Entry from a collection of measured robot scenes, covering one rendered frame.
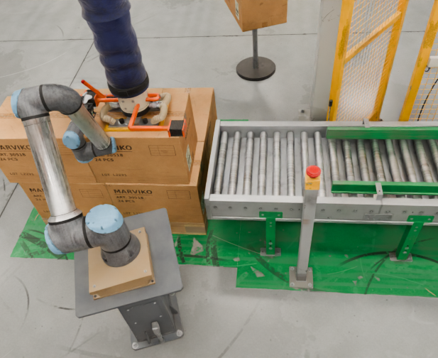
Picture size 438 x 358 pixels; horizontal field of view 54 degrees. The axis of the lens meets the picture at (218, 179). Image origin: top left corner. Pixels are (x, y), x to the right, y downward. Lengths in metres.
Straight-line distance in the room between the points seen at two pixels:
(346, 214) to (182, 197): 1.02
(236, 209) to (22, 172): 1.38
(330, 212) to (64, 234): 1.47
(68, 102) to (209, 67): 2.81
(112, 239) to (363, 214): 1.43
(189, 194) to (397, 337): 1.49
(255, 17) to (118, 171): 1.86
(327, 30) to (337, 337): 2.03
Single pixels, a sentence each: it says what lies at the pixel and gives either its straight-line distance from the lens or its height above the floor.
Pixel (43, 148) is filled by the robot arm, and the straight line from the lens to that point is 1.96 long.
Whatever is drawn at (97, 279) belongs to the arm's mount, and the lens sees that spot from 2.10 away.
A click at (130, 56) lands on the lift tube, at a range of 2.29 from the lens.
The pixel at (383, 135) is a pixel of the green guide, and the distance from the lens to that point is 2.95.
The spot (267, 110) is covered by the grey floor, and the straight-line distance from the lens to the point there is 3.98.
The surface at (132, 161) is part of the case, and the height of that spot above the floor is 0.75.
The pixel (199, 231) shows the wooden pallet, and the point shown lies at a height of 0.05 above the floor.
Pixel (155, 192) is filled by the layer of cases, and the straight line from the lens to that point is 2.79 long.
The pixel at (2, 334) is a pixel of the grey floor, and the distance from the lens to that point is 3.19.
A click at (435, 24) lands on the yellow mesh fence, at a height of 1.25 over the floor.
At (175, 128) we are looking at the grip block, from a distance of 2.22.
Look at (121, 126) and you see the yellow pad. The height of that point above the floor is 0.97.
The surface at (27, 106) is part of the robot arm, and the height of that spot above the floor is 1.50.
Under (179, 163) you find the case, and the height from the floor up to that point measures 0.74.
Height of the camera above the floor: 2.55
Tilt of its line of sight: 49 degrees down
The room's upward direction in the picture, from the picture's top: 8 degrees counter-clockwise
